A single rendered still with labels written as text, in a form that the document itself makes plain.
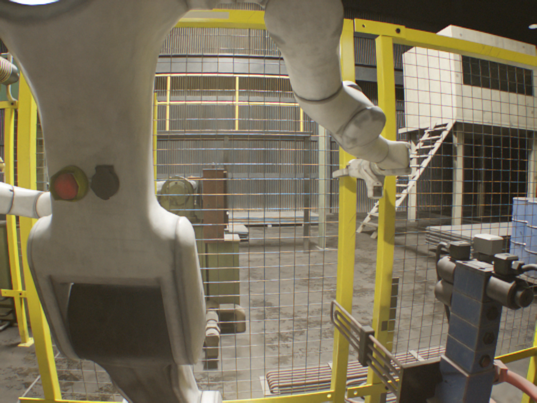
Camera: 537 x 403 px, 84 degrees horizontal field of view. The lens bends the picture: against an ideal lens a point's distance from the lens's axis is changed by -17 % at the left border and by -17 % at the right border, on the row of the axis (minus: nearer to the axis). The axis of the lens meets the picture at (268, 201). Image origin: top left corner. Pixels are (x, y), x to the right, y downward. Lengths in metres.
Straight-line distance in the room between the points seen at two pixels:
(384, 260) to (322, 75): 0.97
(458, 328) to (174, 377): 0.47
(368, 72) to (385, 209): 11.63
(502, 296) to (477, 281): 0.05
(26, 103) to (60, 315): 0.97
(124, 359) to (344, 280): 0.94
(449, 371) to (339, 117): 0.46
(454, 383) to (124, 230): 0.55
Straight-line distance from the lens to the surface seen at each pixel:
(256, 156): 12.05
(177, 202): 2.94
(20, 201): 0.81
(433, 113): 9.69
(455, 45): 1.60
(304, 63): 0.45
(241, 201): 12.02
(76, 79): 0.34
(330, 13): 0.39
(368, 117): 0.60
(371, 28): 1.40
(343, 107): 0.56
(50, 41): 0.32
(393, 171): 0.93
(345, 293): 1.32
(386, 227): 1.33
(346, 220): 1.26
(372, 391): 1.56
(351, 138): 0.61
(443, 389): 0.68
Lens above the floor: 1.27
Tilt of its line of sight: 4 degrees down
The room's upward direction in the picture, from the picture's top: straight up
